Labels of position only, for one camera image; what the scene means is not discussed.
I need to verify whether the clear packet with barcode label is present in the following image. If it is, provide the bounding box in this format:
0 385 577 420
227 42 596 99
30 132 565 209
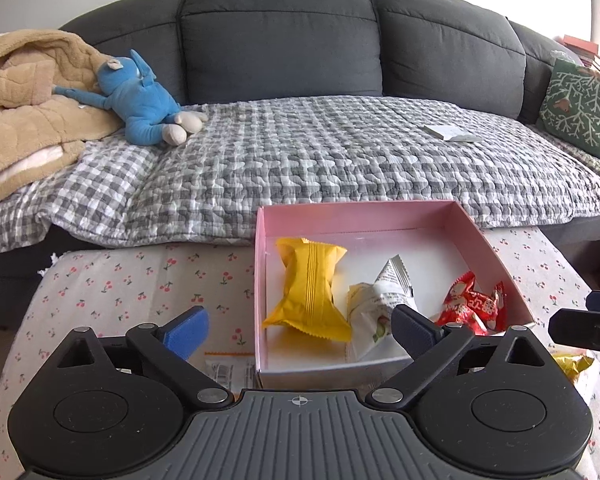
204 351 255 392

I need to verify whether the dark grey sofa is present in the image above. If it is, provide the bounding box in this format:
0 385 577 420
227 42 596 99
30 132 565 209
0 0 600 332

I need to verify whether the white paper packet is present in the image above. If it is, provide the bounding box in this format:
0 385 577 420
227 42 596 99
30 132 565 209
424 124 483 142

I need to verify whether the long yellow snack packet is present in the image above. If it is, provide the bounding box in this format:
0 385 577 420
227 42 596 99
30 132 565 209
554 354 596 387

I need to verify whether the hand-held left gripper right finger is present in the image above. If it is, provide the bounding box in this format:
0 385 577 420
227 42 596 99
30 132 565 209
371 304 552 407

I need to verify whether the blue plush toy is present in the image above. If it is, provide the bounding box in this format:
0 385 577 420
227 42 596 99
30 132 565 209
53 50 209 147

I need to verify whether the newspaper print snack packet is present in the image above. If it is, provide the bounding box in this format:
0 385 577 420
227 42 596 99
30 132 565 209
346 255 421 361

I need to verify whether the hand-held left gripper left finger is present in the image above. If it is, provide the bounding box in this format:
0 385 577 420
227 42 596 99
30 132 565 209
55 306 236 407

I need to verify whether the large yellow snack packet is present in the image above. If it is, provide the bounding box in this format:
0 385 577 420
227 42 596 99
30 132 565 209
262 237 353 343

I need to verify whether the grey checked quilt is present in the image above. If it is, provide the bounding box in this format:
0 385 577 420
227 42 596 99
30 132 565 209
0 95 600 257

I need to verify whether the cherry print tablecloth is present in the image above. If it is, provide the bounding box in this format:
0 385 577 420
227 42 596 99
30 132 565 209
0 226 600 480

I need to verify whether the green patterned cushion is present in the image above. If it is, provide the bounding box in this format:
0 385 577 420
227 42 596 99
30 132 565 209
537 57 600 171

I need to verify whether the stack of books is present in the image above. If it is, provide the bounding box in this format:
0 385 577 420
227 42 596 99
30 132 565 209
562 34 600 80

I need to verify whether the red candy packet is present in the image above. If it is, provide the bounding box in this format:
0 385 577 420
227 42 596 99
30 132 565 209
435 271 508 336

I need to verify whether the beige fleece blanket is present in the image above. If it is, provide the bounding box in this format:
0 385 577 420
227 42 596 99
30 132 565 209
0 29 120 202

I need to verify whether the pink cardboard box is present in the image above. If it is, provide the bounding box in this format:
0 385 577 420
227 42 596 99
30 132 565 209
254 200 537 390

